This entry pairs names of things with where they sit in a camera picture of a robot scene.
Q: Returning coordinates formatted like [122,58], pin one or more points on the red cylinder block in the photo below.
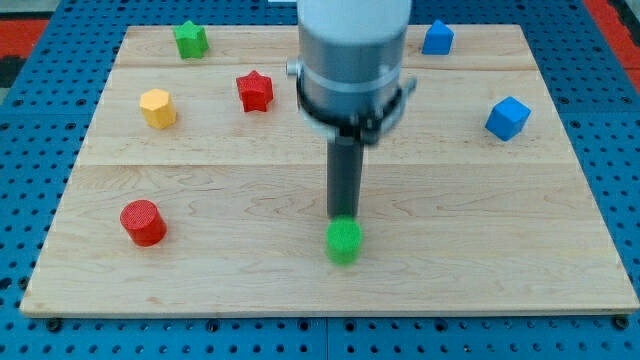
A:
[143,222]

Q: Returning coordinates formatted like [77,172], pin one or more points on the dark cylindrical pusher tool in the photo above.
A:
[344,169]

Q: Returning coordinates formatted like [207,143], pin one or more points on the yellow hexagon block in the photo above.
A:
[158,109]

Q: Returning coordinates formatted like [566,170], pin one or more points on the green cylinder block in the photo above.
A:
[343,240]

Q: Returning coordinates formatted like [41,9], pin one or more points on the blue cube block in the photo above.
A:
[507,118]

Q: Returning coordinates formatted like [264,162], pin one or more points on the wooden board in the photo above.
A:
[456,222]

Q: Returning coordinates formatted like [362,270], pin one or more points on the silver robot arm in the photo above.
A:
[347,73]

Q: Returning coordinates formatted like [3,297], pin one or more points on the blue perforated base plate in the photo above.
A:
[49,107]

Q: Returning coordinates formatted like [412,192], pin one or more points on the green star block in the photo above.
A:
[191,40]

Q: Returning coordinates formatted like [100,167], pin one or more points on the red star block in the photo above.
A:
[255,91]

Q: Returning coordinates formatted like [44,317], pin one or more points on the blue pentagon block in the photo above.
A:
[438,39]

